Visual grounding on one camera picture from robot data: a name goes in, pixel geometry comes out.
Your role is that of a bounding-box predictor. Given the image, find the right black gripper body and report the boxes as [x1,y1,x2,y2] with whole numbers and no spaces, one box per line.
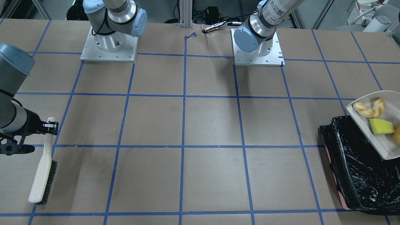
[0,109,59,156]

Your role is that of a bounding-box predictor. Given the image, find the beige hand brush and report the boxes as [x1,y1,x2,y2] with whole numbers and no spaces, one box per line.
[28,117,59,205]

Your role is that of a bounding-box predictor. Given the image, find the yellow sponge block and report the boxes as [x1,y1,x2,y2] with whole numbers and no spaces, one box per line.
[369,118,394,135]

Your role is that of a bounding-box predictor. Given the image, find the croissant bread piece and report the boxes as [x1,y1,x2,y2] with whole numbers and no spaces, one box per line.
[352,98,386,118]

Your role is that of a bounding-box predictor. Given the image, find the yellow potato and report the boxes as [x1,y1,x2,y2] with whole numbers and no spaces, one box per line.
[392,124,400,146]

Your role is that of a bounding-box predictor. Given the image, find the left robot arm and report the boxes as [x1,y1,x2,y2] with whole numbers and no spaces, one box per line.
[234,0,304,53]

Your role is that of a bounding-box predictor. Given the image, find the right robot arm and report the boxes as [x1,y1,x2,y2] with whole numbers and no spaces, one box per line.
[0,0,148,156]

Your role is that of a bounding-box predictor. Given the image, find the black lined trash bin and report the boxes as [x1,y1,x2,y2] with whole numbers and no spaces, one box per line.
[319,116,400,215]

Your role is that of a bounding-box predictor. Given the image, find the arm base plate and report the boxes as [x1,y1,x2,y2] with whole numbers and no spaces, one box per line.
[231,29,285,67]
[80,27,139,63]

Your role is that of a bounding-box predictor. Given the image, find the aluminium frame post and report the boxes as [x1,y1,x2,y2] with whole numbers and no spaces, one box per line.
[179,0,193,29]

